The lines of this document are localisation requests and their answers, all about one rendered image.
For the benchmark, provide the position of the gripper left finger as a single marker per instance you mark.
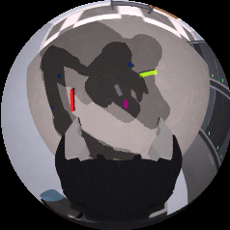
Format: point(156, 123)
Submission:
point(71, 150)

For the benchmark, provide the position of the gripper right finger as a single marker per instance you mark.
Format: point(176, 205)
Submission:
point(165, 149)

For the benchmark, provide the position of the grey rod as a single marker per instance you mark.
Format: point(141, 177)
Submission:
point(118, 90)

